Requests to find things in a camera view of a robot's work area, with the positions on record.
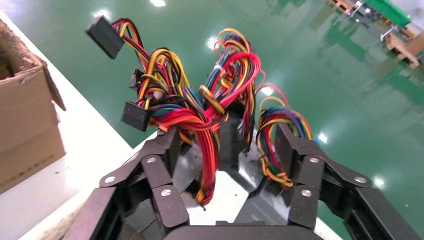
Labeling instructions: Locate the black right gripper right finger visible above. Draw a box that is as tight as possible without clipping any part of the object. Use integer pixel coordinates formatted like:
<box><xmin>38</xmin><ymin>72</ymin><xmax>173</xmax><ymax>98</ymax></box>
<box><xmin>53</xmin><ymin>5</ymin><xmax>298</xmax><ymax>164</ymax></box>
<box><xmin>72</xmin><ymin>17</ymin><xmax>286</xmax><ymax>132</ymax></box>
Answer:
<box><xmin>274</xmin><ymin>123</ymin><xmax>373</xmax><ymax>232</ymax></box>

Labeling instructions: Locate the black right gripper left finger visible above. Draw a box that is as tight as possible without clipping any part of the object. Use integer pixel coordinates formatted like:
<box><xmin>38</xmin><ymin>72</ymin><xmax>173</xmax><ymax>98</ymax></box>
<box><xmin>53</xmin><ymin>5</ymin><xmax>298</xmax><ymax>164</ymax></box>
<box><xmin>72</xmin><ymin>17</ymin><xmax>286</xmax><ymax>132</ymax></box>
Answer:
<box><xmin>98</xmin><ymin>127</ymin><xmax>190</xmax><ymax>230</ymax></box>

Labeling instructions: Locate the colourful wire harness bundle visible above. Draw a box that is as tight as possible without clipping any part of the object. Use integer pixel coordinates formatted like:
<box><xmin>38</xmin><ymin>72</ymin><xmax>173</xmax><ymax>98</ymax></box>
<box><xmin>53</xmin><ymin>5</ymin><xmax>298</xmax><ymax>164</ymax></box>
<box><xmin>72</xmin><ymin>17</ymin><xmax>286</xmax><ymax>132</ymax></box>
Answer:
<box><xmin>85</xmin><ymin>15</ymin><xmax>314</xmax><ymax>227</ymax></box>

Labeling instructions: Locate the brown cardboard box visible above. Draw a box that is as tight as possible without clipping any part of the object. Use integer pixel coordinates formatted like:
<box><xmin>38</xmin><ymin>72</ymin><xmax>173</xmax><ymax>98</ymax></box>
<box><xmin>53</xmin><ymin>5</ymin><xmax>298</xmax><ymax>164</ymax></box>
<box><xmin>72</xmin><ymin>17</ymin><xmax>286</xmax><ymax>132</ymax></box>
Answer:
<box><xmin>0</xmin><ymin>18</ymin><xmax>68</xmax><ymax>196</ymax></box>

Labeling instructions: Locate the brown wooden stand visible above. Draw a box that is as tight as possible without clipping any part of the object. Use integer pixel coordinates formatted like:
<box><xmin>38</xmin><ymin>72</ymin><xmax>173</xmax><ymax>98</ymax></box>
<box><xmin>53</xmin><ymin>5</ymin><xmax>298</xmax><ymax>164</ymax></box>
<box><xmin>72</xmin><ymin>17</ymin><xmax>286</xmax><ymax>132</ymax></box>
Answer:
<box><xmin>327</xmin><ymin>0</ymin><xmax>356</xmax><ymax>15</ymax></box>
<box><xmin>384</xmin><ymin>30</ymin><xmax>424</xmax><ymax>69</ymax></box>

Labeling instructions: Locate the green cloth covered table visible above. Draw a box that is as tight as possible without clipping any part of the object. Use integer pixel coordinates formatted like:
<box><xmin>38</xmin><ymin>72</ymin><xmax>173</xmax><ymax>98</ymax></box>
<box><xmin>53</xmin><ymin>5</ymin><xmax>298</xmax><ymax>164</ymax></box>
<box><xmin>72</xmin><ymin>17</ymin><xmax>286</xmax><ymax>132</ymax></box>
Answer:
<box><xmin>363</xmin><ymin>0</ymin><xmax>412</xmax><ymax>30</ymax></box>

